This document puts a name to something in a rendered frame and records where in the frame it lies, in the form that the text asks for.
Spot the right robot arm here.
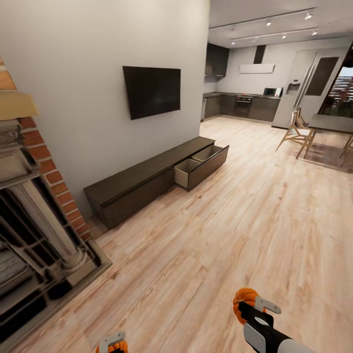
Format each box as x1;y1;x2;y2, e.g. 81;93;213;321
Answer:
239;296;318;353

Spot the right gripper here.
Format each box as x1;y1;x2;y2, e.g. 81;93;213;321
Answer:
239;302;274;328

